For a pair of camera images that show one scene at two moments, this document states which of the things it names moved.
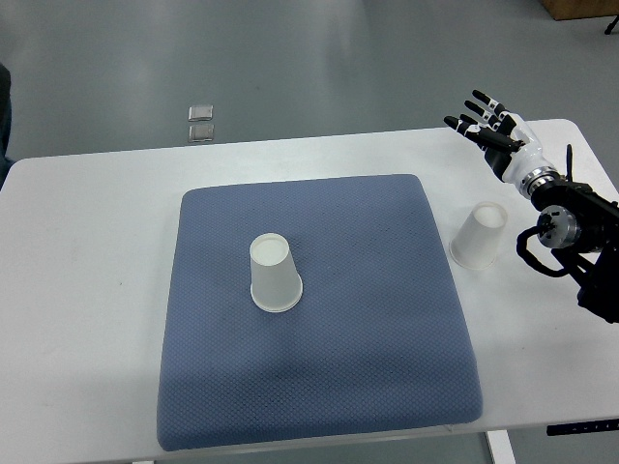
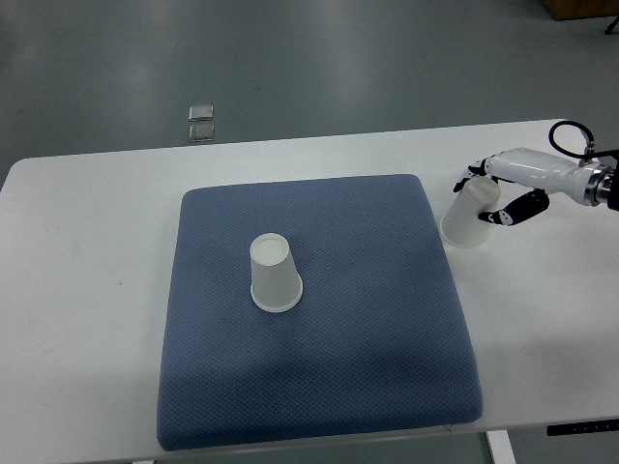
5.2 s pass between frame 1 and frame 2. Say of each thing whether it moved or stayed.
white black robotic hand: moved
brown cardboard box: stayed
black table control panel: stayed
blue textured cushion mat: stayed
